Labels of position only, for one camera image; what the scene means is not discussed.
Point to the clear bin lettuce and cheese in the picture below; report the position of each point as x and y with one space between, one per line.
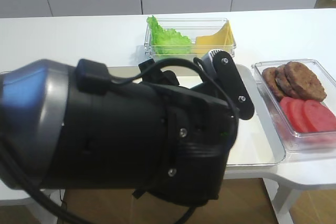
191 27

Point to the left red tomato slice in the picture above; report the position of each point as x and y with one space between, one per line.
286 105

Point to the middle brown patty in bin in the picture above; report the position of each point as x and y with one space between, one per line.
284 84

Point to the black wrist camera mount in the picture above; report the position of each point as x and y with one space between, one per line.
219 65

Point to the middle red tomato slice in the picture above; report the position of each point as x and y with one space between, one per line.
296 118

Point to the front red tomato slice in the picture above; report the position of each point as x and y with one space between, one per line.
318 117

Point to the front brown patty in bin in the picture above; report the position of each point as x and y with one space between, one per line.
304 81

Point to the clear bin patties and tomatoes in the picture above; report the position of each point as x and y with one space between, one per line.
294 141

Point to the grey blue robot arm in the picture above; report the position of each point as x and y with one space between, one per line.
33 105

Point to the brown patty in bin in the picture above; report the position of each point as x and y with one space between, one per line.
284 84
269 75
304 81

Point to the yellow cheese slices in bin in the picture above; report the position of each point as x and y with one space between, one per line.
222 39

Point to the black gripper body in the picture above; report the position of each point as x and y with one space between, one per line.
169 141

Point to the green lettuce in bin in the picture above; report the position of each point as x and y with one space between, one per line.
168 41

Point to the red tomato slice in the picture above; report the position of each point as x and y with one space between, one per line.
296 118
318 117
286 105

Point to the left brown patty in bin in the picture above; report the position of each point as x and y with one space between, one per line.
269 75

